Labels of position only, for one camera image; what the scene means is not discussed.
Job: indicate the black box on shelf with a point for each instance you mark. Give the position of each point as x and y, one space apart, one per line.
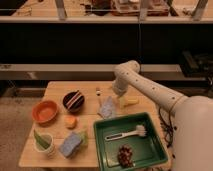
196 65

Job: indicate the light blue towel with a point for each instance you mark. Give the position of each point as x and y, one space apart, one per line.
107 109

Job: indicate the brown pine cone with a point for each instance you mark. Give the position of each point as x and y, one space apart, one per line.
124 156

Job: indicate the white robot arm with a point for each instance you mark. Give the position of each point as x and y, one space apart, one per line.
193 117

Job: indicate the blue green sponge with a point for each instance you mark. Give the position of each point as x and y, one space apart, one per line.
73 143

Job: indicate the red bowl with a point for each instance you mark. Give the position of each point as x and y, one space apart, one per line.
44 111

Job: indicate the white cup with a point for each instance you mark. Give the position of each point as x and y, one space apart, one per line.
45 152

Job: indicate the green plastic tray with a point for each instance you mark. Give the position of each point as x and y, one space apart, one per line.
147 151

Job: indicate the green leaf toy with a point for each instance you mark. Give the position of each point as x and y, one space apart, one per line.
40 140

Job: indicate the orange fruit toy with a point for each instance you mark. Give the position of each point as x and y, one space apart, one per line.
70 121

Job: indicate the yellow banana toy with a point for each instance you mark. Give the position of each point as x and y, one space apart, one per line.
123 102

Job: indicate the wooden table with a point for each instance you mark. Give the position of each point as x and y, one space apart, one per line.
87 158

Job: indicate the dark striped bowl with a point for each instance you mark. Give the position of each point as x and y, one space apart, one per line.
73 101

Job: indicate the white dish brush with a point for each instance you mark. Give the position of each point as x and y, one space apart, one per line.
140 131

